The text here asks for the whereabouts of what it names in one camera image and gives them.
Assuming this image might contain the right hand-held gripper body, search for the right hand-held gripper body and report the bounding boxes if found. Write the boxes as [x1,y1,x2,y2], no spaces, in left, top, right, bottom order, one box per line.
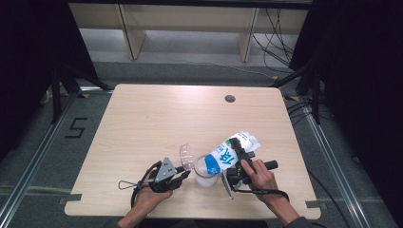
[221,151,279,200]

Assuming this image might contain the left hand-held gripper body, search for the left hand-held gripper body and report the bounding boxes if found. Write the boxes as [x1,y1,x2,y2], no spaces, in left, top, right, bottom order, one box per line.
[148,156,185,194]

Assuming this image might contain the blue and white bag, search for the blue and white bag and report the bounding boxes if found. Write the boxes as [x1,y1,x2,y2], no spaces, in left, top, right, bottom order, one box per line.
[203,130,262,177]

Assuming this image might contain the clear glass pitcher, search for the clear glass pitcher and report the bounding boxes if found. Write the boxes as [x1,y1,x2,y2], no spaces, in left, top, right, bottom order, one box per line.
[179,142,221,188]

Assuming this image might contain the person's right hand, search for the person's right hand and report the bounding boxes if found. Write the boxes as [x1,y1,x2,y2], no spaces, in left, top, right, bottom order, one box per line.
[241,159,280,204]

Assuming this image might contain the person's left hand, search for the person's left hand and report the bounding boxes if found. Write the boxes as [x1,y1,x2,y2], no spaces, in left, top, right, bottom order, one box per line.
[132,168,174,219]

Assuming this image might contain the grey tape piece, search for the grey tape piece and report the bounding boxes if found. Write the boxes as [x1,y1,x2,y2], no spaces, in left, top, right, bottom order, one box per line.
[58,193,83,206]
[305,199,328,210]

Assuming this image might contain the black metal stand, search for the black metal stand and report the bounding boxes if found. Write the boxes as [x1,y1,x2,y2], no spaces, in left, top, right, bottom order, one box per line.
[269,59,323,125]
[50,62,114,125]

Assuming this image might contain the black curtain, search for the black curtain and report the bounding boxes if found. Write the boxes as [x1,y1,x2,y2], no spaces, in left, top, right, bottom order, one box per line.
[288,0,403,220]
[0,0,100,163]

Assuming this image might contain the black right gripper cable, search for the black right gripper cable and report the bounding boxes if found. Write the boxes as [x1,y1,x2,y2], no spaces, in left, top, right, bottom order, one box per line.
[232,187,291,204]

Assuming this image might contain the black left wrist strap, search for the black left wrist strap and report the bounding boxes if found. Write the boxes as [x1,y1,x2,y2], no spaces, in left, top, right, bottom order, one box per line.
[130,160,163,209]

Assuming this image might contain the thin wire loop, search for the thin wire loop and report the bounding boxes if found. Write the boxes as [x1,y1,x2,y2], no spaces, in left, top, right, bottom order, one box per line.
[118,179,141,191]

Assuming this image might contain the black floor cables by stand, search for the black floor cables by stand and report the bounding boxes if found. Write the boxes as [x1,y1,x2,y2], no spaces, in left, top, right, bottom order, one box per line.
[285,100,335,126]

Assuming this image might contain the thin grey floor cable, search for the thin grey floor cable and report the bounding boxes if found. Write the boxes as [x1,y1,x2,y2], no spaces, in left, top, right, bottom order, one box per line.
[185,61,278,81]

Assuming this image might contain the black floor cable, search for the black floor cable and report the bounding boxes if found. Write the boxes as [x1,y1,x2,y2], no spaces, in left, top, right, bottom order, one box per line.
[306,168,352,228]

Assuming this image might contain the aluminium floor rail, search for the aluminium floor rail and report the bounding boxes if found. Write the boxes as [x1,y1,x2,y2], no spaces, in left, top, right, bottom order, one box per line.
[0,90,81,220]
[302,104,373,228]

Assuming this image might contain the bundle of black cables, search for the bundle of black cables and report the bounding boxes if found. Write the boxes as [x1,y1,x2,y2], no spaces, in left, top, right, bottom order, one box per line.
[251,8,297,70]

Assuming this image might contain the pale wooden desk frame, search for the pale wooden desk frame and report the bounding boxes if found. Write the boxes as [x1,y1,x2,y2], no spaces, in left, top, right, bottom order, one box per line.
[68,3,310,63]

